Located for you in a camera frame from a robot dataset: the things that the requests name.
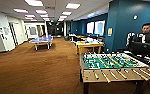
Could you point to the yellow wooden gaming table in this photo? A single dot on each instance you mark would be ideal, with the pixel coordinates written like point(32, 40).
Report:
point(89, 45)

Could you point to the grey framed wall panel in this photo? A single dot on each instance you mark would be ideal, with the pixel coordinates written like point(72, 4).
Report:
point(32, 31)

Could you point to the rectangular ceiling light panel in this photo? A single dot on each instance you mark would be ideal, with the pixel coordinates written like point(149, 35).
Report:
point(66, 13)
point(41, 12)
point(73, 6)
point(29, 15)
point(33, 2)
point(20, 10)

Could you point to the black wheeled cart with monitor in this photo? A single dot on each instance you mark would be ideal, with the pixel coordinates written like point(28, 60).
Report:
point(144, 50)

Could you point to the green foosball table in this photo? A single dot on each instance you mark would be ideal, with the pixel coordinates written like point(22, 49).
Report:
point(114, 66)

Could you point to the white office door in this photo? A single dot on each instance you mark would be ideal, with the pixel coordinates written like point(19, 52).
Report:
point(17, 33)

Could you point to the bright office window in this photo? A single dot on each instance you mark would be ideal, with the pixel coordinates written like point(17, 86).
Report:
point(90, 28)
point(100, 27)

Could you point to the white black control rig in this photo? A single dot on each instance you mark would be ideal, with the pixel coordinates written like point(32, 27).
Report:
point(131, 38)

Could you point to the yellow wall sign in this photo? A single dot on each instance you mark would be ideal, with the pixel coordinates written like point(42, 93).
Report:
point(110, 31)

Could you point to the blue ping pong table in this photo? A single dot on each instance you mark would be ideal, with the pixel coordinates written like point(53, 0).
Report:
point(41, 40)

